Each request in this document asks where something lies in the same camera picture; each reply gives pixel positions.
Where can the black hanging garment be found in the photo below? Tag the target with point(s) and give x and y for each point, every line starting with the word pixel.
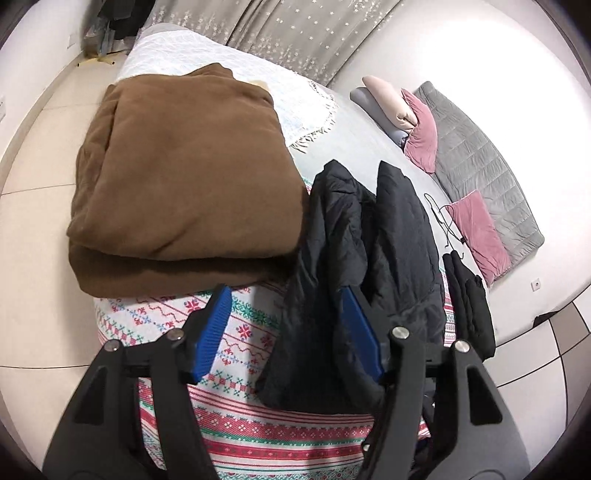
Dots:
pixel 124 18

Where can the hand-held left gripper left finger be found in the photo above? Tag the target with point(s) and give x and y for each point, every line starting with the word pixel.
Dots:
pixel 212 332

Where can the grey star-print curtain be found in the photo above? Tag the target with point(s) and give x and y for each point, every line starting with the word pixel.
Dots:
pixel 286 32

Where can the grey quilted headboard cushion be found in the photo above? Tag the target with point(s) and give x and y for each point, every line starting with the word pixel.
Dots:
pixel 480 152

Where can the white wall socket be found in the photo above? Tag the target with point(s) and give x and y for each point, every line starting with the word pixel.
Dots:
pixel 536 285

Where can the small dark object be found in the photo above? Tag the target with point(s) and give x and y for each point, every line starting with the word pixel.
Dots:
pixel 549 318

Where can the brown fleece garment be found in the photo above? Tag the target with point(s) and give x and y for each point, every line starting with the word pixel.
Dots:
pixel 184 184

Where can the red green patterned blanket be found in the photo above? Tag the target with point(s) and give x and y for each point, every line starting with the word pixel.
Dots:
pixel 240 438

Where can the bed with grey sheet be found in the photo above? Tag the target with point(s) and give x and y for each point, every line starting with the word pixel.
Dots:
pixel 360 138

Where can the grey-blue pillow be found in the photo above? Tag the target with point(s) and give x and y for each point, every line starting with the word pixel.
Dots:
pixel 374 108

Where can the dark quilted puffer jacket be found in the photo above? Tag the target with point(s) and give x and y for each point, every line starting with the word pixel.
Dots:
pixel 323 240

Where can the beige pillow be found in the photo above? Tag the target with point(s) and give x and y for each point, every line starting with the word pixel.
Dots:
pixel 385 94

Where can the pink velvet pillow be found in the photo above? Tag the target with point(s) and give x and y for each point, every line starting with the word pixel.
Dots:
pixel 422 134
pixel 480 235

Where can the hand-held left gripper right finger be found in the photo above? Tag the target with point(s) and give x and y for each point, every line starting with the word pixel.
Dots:
pixel 362 337

